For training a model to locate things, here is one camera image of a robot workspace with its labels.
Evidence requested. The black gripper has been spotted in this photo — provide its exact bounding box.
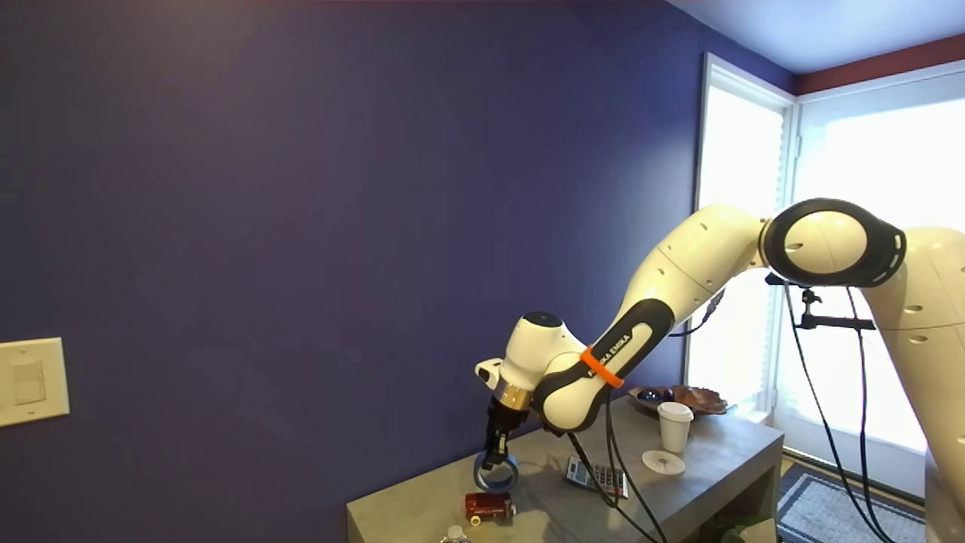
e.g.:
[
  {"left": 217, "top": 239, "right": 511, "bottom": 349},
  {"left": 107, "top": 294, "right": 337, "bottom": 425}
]
[{"left": 478, "top": 391, "right": 526, "bottom": 476}]

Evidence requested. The blue masking tape roll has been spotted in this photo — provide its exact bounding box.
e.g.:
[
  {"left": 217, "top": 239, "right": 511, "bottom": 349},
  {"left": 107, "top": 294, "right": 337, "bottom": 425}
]
[{"left": 469, "top": 448, "right": 523, "bottom": 496}]

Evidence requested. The grey desk calculator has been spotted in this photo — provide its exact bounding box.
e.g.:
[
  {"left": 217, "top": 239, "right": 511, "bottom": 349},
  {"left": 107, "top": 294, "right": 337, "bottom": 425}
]
[{"left": 560, "top": 455, "right": 633, "bottom": 503}]

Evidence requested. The white paper plate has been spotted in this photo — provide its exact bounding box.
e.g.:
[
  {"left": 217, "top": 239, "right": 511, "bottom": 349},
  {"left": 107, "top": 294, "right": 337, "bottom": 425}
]
[{"left": 640, "top": 447, "right": 687, "bottom": 480}]

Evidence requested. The white paper cup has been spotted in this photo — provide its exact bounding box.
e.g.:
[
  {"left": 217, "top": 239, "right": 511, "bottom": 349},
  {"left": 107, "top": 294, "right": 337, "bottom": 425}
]
[{"left": 655, "top": 398, "right": 695, "bottom": 455}]

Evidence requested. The dark red bowl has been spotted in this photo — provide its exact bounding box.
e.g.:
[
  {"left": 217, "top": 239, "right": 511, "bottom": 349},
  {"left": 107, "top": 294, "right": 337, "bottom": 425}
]
[{"left": 627, "top": 382, "right": 730, "bottom": 419}]

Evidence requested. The grey floor rug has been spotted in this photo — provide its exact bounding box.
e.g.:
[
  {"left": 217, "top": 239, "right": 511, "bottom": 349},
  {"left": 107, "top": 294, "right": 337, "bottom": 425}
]
[{"left": 774, "top": 462, "right": 933, "bottom": 543}]

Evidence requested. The narrow bright window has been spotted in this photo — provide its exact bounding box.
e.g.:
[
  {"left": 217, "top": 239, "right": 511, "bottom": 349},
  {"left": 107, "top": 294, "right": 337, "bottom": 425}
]
[{"left": 689, "top": 50, "right": 799, "bottom": 415}]

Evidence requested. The wide bright window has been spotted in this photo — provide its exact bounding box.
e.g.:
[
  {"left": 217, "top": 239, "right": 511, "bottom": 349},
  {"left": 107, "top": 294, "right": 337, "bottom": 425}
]
[{"left": 789, "top": 56, "right": 965, "bottom": 496}]

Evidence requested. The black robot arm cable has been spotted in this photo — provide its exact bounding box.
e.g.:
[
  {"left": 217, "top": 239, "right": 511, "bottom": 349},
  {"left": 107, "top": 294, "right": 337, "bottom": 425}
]
[{"left": 563, "top": 391, "right": 670, "bottom": 543}]

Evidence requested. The black hanging cable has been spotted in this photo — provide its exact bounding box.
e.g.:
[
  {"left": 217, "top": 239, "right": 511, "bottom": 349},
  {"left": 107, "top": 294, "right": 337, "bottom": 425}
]
[
  {"left": 780, "top": 286, "right": 879, "bottom": 543},
  {"left": 841, "top": 284, "right": 898, "bottom": 543}
]

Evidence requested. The white wall switch plate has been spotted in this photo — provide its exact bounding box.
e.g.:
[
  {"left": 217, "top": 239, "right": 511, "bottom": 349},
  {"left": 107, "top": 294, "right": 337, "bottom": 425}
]
[{"left": 0, "top": 333, "right": 72, "bottom": 430}]

